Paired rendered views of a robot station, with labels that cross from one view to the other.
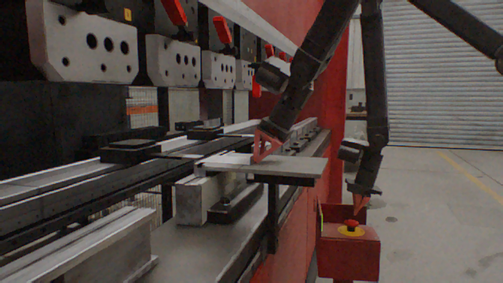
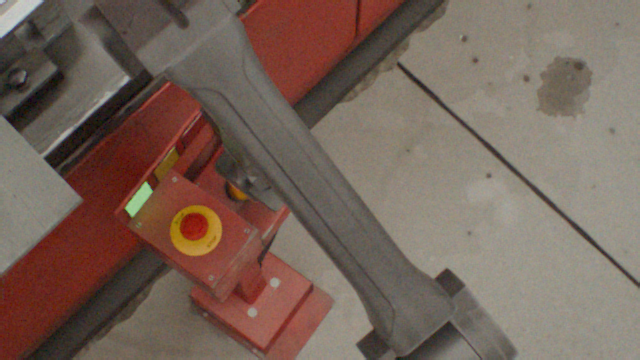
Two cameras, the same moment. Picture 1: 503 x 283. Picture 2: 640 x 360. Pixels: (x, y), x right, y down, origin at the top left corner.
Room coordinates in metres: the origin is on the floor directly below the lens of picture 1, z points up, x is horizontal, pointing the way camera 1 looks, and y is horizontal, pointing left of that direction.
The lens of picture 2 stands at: (0.70, -0.59, 2.03)
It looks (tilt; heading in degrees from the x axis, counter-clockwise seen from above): 73 degrees down; 29
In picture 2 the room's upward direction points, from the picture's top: 2 degrees counter-clockwise
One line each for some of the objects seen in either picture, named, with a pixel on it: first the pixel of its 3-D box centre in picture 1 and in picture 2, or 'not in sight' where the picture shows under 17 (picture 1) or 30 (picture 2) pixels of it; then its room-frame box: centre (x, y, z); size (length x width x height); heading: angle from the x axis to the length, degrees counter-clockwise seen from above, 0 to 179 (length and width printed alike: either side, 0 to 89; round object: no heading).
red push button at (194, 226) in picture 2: (351, 227); (194, 228); (0.90, -0.28, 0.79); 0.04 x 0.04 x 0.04
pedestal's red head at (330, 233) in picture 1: (344, 233); (213, 205); (0.95, -0.28, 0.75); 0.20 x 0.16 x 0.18; 172
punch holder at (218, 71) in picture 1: (207, 52); not in sight; (0.81, 0.10, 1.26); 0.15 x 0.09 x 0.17; 163
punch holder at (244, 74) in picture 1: (236, 61); not in sight; (1.00, 0.04, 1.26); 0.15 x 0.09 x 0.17; 163
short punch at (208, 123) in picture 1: (212, 108); not in sight; (0.84, 0.10, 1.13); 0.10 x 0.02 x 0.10; 163
